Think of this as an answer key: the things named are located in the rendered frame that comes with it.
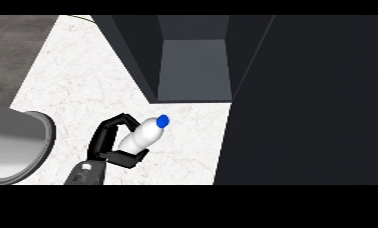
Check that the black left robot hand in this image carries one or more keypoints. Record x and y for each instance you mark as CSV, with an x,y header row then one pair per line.
x,y
101,138

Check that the white blue-capped water bottle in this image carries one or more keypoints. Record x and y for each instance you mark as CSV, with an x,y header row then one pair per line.
x,y
142,134

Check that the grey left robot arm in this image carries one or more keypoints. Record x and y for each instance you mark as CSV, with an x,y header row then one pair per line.
x,y
84,173

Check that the dark grey open cabinet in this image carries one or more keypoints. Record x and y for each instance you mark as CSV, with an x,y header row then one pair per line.
x,y
189,65

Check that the dark grey cabinet door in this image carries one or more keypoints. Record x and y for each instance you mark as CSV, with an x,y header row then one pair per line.
x,y
304,105

